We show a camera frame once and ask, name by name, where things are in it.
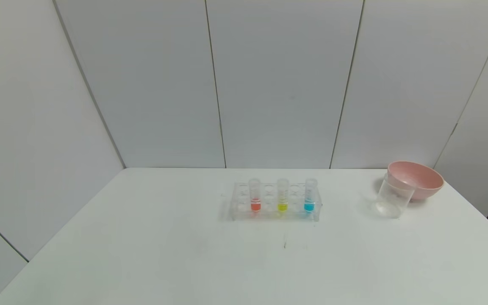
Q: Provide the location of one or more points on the test tube with yellow pigment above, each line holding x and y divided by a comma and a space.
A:
282, 206

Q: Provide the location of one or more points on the pink plastic bowl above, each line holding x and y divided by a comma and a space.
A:
428, 186

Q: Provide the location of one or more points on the test tube with red pigment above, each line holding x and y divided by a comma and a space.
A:
255, 206

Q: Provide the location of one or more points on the clear glass beaker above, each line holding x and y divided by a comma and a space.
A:
390, 203

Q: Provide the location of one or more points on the clear acrylic test tube rack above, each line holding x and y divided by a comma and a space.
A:
269, 215

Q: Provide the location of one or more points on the test tube with blue pigment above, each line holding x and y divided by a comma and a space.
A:
309, 206

